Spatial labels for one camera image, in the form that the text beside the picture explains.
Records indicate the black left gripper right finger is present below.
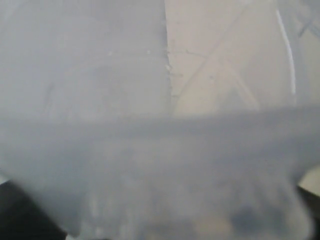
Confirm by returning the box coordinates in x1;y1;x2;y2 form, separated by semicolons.
296;186;320;240

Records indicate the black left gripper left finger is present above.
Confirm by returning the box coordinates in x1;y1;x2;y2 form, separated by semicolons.
0;181;67;240

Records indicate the clear plastic bottle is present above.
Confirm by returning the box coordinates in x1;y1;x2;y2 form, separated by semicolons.
0;0;320;240

